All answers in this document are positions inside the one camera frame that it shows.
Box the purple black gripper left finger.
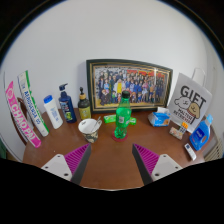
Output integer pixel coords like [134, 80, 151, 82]
[42, 143, 91, 185]

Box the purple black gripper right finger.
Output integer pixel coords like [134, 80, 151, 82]
[132, 144, 182, 185]

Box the green plastic soda bottle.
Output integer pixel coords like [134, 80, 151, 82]
[114, 91, 131, 139]

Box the small white remote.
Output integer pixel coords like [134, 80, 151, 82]
[184, 143, 196, 161]

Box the patterned paper cup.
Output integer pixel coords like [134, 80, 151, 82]
[78, 118, 102, 143]

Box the small colourful box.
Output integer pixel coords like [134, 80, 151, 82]
[169, 122, 188, 140]

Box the red round coaster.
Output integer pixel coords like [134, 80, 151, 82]
[112, 132, 128, 142]

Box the white bottle blue cap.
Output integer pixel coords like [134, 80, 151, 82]
[44, 95, 63, 129]

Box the green packet right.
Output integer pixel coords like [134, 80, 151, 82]
[130, 117, 137, 125]

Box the green packet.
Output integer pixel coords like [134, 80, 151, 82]
[104, 114, 116, 124]
[130, 117, 137, 125]

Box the blue detergent bottle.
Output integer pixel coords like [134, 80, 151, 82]
[190, 114, 213, 151]

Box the spoon in cup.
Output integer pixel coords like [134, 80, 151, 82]
[91, 116, 101, 132]

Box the amber pump bottle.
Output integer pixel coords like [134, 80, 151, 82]
[78, 88, 91, 120]

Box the green packet left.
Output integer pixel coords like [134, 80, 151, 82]
[104, 114, 116, 124]

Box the dark blue pump bottle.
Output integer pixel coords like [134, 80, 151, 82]
[59, 84, 77, 123]

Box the white gift paper bag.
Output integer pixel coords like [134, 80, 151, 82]
[168, 73, 212, 133]

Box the brown wooden chair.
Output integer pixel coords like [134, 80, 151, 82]
[14, 97, 34, 145]

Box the framed group photo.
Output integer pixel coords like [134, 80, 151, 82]
[86, 59, 173, 113]

